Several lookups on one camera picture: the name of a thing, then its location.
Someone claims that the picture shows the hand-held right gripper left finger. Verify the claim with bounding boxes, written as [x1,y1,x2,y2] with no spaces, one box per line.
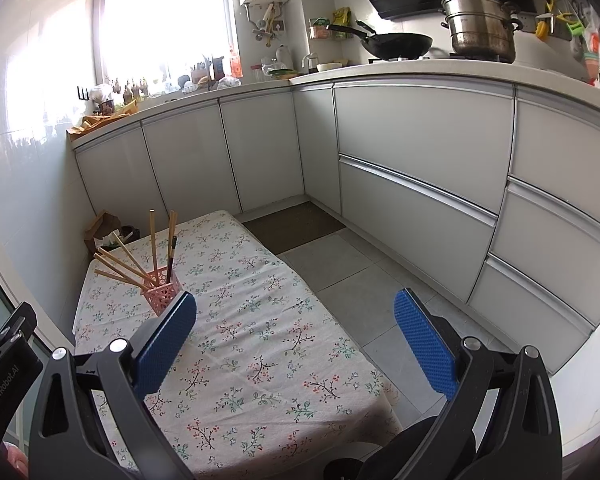
[28,290,198,480]

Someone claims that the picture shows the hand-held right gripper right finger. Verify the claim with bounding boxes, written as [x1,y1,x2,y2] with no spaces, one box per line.
[392,287,563,480]

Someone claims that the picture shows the pink plastic lattice basket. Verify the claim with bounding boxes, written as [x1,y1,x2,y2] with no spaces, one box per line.
[145,269,183,317]

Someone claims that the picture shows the floral tablecloth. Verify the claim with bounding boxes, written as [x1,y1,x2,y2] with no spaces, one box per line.
[72,210,401,480]

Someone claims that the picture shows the cardboard box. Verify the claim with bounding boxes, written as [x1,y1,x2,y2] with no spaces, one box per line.
[84,211,141,261]

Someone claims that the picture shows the brown floor mat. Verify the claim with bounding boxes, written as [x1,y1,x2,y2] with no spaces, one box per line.
[242,202,346,256]

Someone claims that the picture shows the white kitchen cabinets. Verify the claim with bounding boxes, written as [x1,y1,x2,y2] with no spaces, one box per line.
[72,72,600,461]

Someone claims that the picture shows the yellow crumpled paper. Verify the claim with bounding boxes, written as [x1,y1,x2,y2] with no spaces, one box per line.
[67,112,131,138]

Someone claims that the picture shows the white kitchen countertop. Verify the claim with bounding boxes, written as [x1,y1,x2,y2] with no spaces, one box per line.
[67,57,600,141]

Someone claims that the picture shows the black wok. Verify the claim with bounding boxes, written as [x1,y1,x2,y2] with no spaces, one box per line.
[326,20,433,61]

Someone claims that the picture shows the kitchen window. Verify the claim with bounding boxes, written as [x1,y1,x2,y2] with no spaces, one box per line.
[92,0,238,96]

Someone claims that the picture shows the steel steamer pot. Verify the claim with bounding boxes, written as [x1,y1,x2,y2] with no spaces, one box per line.
[440,0,523,63]

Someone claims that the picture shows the wall shelf with food packets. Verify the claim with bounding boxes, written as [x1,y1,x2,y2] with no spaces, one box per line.
[307,7,361,41]

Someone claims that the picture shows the wall rail with hanging utensils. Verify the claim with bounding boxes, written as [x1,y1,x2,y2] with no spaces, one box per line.
[535,0,600,86]

